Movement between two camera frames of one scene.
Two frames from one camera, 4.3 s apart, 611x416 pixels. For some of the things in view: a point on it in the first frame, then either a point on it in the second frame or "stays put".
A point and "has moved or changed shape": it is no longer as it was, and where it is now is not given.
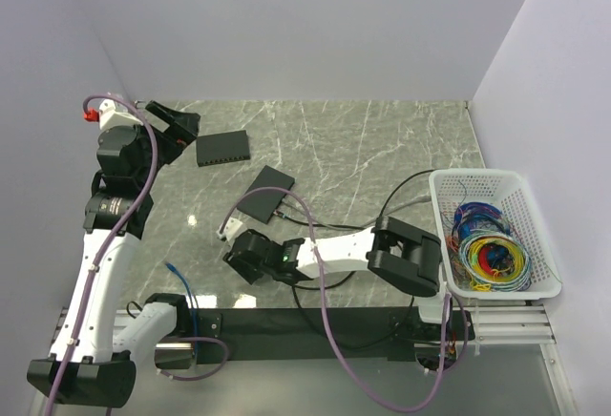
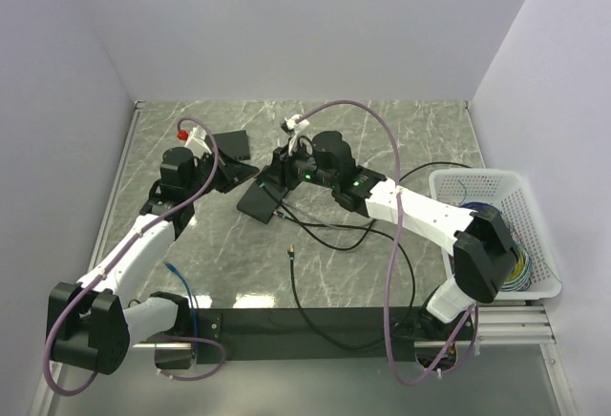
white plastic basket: x=495 y=243 stays put
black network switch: x=222 y=148 stays put
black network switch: x=263 y=205 stays put
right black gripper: x=242 y=268 to x=282 y=166
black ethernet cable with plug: x=365 y=226 has moved or changed shape
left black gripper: x=182 y=129 to x=237 y=172
